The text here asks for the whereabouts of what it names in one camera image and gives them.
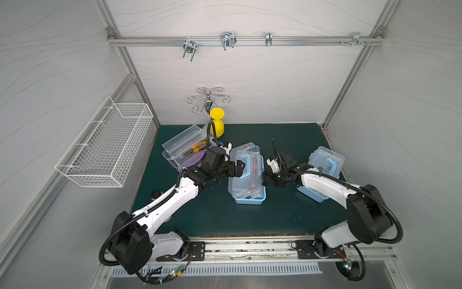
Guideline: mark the large blue toolbox clear lid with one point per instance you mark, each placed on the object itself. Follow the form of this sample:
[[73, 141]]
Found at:
[[328, 162]]

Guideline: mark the orange handled screwdriver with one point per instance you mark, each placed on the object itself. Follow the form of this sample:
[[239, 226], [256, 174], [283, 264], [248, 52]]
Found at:
[[254, 170]]

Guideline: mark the metal double hook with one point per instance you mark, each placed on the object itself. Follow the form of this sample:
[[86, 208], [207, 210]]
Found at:
[[228, 39]]

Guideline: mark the silver hook stand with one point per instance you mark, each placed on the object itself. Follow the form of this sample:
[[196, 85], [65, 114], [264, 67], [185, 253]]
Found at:
[[207, 98]]

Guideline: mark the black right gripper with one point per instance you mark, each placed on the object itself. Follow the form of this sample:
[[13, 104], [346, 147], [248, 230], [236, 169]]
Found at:
[[276, 177]]

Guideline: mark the white wire basket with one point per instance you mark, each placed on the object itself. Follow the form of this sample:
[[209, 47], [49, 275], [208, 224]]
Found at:
[[103, 153]]

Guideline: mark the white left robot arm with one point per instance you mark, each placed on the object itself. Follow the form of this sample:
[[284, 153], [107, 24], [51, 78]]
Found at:
[[134, 240]]

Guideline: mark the yellow plastic goblet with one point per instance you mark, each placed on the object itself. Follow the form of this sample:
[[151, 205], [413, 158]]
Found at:
[[217, 128]]

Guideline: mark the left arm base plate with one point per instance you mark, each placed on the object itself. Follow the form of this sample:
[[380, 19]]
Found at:
[[194, 251]]

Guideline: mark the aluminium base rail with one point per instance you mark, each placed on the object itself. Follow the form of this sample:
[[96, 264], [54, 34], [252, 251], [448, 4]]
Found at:
[[280, 249]]

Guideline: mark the metal bracket hook right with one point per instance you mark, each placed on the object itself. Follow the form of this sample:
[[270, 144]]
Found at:
[[356, 40]]

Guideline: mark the orange black pliers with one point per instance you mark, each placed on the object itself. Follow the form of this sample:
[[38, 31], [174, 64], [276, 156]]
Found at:
[[196, 148]]

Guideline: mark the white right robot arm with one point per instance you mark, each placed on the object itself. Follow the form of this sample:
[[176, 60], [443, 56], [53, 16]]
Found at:
[[368, 220]]

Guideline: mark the small metal hook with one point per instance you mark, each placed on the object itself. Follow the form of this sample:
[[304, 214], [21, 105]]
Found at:
[[268, 39]]

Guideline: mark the small blue toolbox clear lid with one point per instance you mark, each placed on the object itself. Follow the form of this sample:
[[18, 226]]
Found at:
[[243, 191]]

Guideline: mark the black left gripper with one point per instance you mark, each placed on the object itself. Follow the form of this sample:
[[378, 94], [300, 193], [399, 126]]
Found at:
[[233, 169]]

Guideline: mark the aluminium cross rail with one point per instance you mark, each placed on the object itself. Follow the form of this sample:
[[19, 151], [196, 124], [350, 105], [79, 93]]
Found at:
[[210, 41]]

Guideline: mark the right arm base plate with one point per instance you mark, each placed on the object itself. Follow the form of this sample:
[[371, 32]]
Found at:
[[311, 249]]

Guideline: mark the purple toolbox clear lid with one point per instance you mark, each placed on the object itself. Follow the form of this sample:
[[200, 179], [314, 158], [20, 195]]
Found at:
[[179, 150]]

